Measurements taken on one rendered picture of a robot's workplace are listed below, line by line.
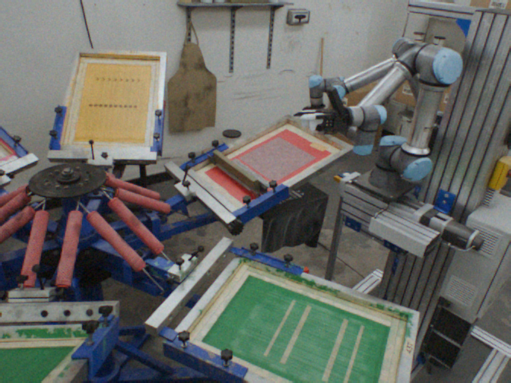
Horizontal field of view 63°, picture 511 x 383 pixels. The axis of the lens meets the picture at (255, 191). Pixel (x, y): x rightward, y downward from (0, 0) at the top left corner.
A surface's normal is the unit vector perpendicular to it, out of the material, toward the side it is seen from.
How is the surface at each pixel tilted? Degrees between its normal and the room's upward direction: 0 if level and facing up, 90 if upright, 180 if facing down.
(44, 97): 90
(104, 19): 90
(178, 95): 88
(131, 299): 0
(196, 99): 89
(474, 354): 0
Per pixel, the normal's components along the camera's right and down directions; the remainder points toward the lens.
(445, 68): 0.36, 0.36
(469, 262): -0.71, 0.31
